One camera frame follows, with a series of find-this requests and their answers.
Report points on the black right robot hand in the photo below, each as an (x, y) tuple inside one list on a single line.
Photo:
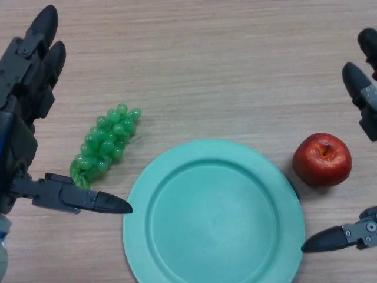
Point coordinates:
[(357, 85)]

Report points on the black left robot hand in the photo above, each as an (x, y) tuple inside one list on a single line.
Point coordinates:
[(20, 88)]

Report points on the red apple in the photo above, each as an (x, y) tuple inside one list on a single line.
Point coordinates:
[(321, 165)]

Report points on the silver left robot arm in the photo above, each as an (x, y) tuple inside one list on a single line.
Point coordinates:
[(3, 256)]

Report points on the green round plate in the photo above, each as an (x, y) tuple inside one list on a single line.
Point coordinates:
[(212, 218)]

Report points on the green grape bunch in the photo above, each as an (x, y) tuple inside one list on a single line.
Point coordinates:
[(103, 144)]

